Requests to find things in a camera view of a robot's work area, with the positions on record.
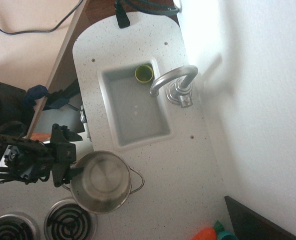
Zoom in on black cable on floor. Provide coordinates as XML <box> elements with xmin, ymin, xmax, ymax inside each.
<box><xmin>0</xmin><ymin>0</ymin><xmax>84</xmax><ymax>35</ymax></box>

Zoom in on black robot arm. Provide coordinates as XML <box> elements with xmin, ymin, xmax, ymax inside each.
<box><xmin>0</xmin><ymin>123</ymin><xmax>83</xmax><ymax>188</ymax></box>

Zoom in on right black stove burner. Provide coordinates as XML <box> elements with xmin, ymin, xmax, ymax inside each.
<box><xmin>43</xmin><ymin>198</ymin><xmax>98</xmax><ymax>240</ymax></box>

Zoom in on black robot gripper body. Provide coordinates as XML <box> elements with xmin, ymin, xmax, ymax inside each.
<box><xmin>50</xmin><ymin>123</ymin><xmax>76</xmax><ymax>187</ymax></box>

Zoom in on black stove burner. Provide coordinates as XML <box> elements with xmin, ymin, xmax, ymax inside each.
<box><xmin>0</xmin><ymin>212</ymin><xmax>40</xmax><ymax>240</ymax></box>
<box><xmin>43</xmin><ymin>198</ymin><xmax>98</xmax><ymax>240</ymax></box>

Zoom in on dark brown board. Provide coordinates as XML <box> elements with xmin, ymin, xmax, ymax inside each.
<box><xmin>224</xmin><ymin>195</ymin><xmax>296</xmax><ymax>240</ymax></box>

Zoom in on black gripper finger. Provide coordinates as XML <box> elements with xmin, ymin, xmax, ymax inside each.
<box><xmin>65</xmin><ymin>167</ymin><xmax>84</xmax><ymax>181</ymax></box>
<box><xmin>61</xmin><ymin>125</ymin><xmax>82</xmax><ymax>142</ymax></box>

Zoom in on orange toy carrot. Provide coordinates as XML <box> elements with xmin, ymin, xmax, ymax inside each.
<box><xmin>190</xmin><ymin>220</ymin><xmax>238</xmax><ymax>240</ymax></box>

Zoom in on silver oven knob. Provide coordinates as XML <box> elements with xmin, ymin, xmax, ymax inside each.
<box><xmin>80</xmin><ymin>105</ymin><xmax>88</xmax><ymax>132</ymax></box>

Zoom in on blue cloth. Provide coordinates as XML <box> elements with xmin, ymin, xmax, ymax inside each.
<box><xmin>22</xmin><ymin>84</ymin><xmax>48</xmax><ymax>108</ymax></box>

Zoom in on left black stove burner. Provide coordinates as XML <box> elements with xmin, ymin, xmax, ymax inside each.
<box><xmin>0</xmin><ymin>212</ymin><xmax>40</xmax><ymax>240</ymax></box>

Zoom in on dark green hose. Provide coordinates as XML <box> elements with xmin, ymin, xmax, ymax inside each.
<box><xmin>122</xmin><ymin>0</ymin><xmax>181</xmax><ymax>15</ymax></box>

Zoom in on silver toy faucet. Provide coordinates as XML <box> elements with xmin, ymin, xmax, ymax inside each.
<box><xmin>150</xmin><ymin>65</ymin><xmax>198</xmax><ymax>108</ymax></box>

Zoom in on black clamp on counter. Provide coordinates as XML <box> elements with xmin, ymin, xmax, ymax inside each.
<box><xmin>114</xmin><ymin>0</ymin><xmax>130</xmax><ymax>29</ymax></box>

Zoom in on grey toy sink basin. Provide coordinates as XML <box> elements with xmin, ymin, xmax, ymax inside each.
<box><xmin>97</xmin><ymin>58</ymin><xmax>174</xmax><ymax>150</ymax></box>

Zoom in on stainless steel pot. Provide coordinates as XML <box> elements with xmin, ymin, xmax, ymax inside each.
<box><xmin>62</xmin><ymin>150</ymin><xmax>145</xmax><ymax>215</ymax></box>

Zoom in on green plastic cup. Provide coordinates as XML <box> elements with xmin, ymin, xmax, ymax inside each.
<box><xmin>135</xmin><ymin>64</ymin><xmax>154</xmax><ymax>84</ymax></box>

